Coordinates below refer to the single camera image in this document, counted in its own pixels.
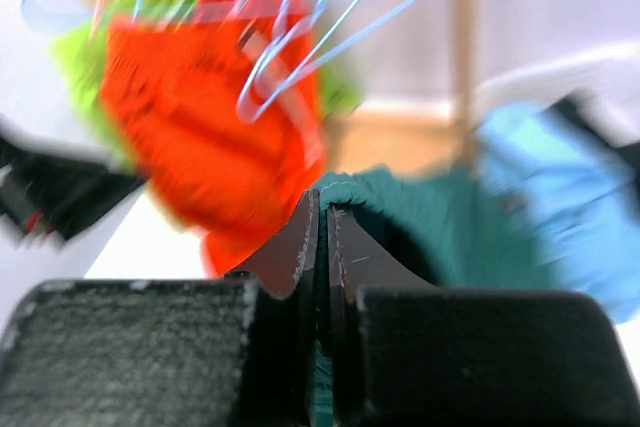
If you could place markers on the lime green shorts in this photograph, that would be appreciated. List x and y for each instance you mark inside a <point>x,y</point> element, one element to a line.
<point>81,57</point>

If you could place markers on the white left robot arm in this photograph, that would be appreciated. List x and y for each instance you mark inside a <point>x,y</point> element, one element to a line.
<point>52,188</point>

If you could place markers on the white plastic basket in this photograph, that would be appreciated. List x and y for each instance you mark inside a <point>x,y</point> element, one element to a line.
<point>610,71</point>

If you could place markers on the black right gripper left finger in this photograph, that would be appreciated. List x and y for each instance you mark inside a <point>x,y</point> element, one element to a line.
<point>239,351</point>

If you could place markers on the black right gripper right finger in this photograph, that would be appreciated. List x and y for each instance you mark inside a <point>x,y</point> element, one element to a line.
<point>406,353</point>

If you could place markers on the orange shorts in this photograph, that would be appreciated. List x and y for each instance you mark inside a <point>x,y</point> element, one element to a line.
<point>173,92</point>

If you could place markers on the wooden clothes rack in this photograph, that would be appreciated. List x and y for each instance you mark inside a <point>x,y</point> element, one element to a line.
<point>408,143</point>

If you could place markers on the teal shorts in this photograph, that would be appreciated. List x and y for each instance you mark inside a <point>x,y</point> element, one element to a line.
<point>445,231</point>

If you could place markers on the light blue shorts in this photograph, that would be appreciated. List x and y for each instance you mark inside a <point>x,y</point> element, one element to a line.
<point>577,197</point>

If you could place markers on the dark navy shorts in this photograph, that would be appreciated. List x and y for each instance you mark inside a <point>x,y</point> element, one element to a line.
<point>588,113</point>

